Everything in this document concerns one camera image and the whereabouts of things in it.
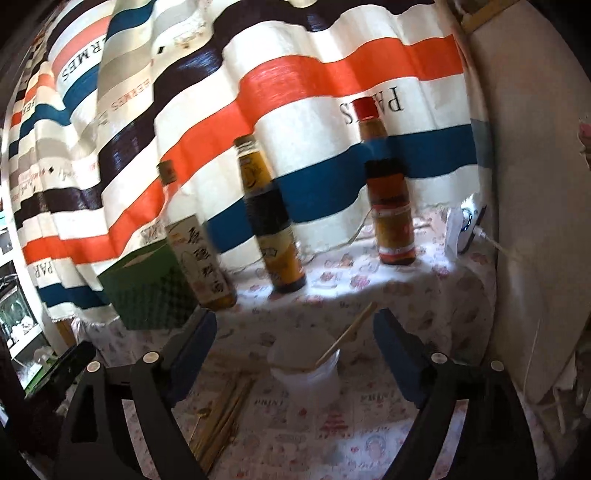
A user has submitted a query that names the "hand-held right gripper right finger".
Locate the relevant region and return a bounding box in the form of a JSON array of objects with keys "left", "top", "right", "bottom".
[{"left": 373, "top": 308, "right": 539, "bottom": 480}]

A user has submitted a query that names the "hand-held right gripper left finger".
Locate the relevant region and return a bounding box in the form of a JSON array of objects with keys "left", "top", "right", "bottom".
[{"left": 55, "top": 309, "right": 218, "bottom": 480}]

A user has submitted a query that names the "bundle of wooden chopsticks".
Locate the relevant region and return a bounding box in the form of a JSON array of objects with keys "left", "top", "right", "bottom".
[{"left": 191, "top": 374, "right": 254, "bottom": 462}]

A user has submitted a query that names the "clear plastic cup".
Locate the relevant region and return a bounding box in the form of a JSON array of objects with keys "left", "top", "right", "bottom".
[{"left": 268, "top": 330, "right": 342, "bottom": 409}]

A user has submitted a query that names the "printed tablecloth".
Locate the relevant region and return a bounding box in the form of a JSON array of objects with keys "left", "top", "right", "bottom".
[{"left": 46, "top": 208, "right": 555, "bottom": 480}]

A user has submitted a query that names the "green box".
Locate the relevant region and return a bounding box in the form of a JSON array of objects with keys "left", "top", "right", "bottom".
[{"left": 99, "top": 242, "right": 199, "bottom": 330}]

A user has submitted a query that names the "clear bottle with white label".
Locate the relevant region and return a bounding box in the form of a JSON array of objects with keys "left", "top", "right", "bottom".
[{"left": 157, "top": 161, "right": 238, "bottom": 311}]

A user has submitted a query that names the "red-capped sauce bottle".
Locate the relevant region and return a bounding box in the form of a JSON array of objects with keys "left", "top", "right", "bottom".
[{"left": 353, "top": 99, "right": 416, "bottom": 266}]

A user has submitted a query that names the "dark bottle with yellow label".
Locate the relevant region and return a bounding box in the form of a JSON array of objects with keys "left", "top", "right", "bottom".
[{"left": 233, "top": 135, "right": 308, "bottom": 294}]

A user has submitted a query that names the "white board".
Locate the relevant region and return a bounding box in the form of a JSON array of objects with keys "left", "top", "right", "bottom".
[{"left": 466, "top": 0, "right": 591, "bottom": 407}]

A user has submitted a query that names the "striped curtain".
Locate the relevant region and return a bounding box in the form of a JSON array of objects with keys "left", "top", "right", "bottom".
[{"left": 0, "top": 0, "right": 481, "bottom": 324}]

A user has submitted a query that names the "white cable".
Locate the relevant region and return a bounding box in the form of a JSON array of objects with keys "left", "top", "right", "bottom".
[{"left": 475, "top": 226, "right": 522, "bottom": 259}]

